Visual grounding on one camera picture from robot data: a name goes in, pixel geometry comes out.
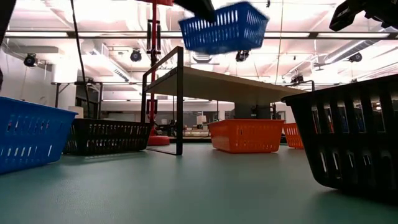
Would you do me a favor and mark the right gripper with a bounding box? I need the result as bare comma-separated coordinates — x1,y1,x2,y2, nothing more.
328,0,398,32

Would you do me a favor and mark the black metal rack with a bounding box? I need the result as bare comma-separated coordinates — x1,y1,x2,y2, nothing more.
51,81,103,119

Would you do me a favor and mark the red stand with pole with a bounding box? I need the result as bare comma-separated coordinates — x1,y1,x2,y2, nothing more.
136,0,174,147

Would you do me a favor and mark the orange plastic basket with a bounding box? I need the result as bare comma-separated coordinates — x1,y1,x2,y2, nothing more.
282,122,305,150
207,119,285,154

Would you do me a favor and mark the white box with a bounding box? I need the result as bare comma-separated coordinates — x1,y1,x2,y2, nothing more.
68,106,84,119

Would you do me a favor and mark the black-framed wooden shelf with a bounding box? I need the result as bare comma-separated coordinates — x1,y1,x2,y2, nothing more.
140,45,315,156

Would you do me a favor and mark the black wall monitor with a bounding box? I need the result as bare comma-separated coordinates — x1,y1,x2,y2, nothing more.
234,102,272,121

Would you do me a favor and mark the black plastic basket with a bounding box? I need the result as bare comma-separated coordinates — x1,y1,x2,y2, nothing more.
280,73,398,206
63,118,153,156

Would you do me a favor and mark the blue plastic basket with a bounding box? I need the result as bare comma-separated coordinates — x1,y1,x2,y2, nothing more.
178,1,270,56
0,95,78,175

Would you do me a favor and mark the white ventilation duct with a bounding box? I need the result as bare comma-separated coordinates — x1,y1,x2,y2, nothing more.
80,39,131,83

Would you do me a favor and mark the black hanging cable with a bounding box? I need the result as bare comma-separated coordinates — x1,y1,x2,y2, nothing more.
69,0,91,119

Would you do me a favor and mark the long ceiling light fixture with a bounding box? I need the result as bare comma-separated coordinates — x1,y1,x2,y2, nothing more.
0,30,398,40

